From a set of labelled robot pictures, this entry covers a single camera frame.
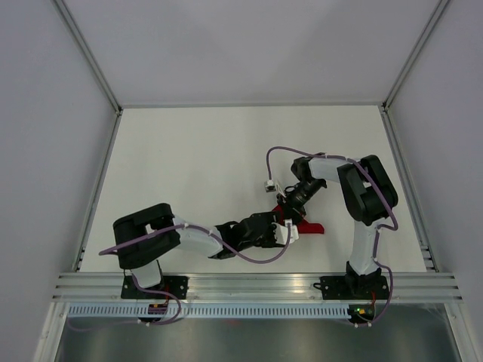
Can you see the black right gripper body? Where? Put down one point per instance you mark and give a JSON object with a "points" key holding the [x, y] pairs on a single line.
{"points": [[293, 202]]}

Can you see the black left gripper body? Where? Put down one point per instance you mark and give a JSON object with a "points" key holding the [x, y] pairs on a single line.
{"points": [[268, 239]]}

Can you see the red cloth napkin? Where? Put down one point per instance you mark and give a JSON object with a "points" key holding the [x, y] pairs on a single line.
{"points": [[303, 226]]}

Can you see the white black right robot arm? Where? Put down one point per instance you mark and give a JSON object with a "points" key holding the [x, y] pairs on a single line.
{"points": [[369, 196]]}

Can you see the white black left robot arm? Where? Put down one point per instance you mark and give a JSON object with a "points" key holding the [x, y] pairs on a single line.
{"points": [[141, 238]]}

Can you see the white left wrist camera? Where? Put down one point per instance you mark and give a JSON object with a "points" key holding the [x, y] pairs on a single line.
{"points": [[286, 233]]}

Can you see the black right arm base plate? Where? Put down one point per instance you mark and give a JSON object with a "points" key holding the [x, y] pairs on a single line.
{"points": [[337, 287]]}

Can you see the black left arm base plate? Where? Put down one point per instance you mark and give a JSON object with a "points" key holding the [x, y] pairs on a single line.
{"points": [[175, 285]]}

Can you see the white slotted cable duct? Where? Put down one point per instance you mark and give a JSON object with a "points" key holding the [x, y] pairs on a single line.
{"points": [[207, 310]]}

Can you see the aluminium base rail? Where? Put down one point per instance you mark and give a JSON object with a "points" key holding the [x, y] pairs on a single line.
{"points": [[107, 287]]}

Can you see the aluminium frame post right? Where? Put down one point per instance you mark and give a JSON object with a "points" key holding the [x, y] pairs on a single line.
{"points": [[430, 26]]}

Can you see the aluminium frame post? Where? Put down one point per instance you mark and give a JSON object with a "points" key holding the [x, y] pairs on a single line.
{"points": [[81, 43], [430, 26]]}

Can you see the aluminium frame post left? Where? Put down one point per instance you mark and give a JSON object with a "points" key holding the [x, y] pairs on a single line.
{"points": [[81, 43]]}

